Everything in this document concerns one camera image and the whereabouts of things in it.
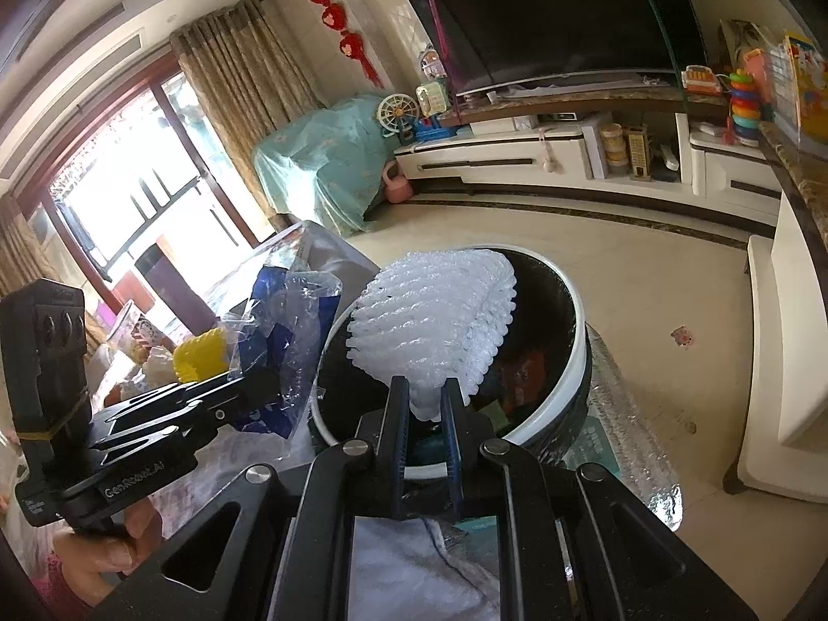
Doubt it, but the white foam fruit net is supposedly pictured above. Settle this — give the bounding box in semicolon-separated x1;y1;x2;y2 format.
345;248;516;422

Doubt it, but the white tissue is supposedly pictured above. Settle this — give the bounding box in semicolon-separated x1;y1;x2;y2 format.
138;346;178;391

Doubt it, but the blue clear plastic bag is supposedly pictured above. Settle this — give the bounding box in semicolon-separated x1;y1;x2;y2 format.
230;267;343;439

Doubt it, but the yellow foam fruit net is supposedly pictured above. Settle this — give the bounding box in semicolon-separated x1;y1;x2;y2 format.
173;328;229;383

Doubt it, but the orange snack wrapper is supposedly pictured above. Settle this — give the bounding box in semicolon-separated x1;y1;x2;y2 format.
501;350;546;418

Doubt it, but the white trash bin black liner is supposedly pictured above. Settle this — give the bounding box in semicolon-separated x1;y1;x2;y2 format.
307;245;592;482

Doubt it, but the person's left hand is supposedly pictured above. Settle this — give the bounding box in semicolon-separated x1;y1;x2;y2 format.
53;498;163;607

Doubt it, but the clear jar of snack balls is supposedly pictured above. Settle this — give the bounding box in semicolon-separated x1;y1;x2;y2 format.
107;300;174;364

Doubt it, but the silver foil floor mat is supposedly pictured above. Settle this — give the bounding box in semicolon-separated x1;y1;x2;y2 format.
445;325;684;586

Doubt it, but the purple thermos bottle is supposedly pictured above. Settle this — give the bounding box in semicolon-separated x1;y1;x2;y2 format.
135;244;217;336

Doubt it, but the beige curtain left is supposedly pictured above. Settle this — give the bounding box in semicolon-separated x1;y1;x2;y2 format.
0;192;106;358

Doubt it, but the beige curtain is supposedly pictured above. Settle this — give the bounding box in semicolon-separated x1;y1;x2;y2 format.
170;0;326;229
0;192;106;358

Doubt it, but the pink kettlebell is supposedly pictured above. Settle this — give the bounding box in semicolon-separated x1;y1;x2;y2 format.
382;161;414;205

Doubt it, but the teal cloth covered armchair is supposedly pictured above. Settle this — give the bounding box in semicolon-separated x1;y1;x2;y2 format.
253;94;396;237

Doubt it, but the marble top side counter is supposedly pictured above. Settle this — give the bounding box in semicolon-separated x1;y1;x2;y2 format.
723;122;826;503

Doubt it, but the toy ferris wheel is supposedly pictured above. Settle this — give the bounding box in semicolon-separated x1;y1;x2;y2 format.
376;93;420;144

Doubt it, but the yellow toy phone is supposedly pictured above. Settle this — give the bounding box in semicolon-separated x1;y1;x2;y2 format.
416;79;452;118

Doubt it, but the white tv cabinet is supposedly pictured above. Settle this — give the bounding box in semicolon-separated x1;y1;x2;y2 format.
394;85;782;231

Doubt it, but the black flat screen television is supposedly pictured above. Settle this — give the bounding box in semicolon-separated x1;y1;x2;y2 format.
408;0;707;95

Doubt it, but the beige curtain right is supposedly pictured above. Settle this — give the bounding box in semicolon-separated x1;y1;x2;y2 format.
170;0;326;229

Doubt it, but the red heart knot hanging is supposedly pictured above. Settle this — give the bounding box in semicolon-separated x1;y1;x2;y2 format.
309;0;385;90

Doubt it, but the yellow picture book box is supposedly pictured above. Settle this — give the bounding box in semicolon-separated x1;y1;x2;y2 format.
772;32;826;160

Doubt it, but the colourful stacking ring toy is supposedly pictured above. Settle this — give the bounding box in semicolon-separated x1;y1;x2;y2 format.
727;70;762;147

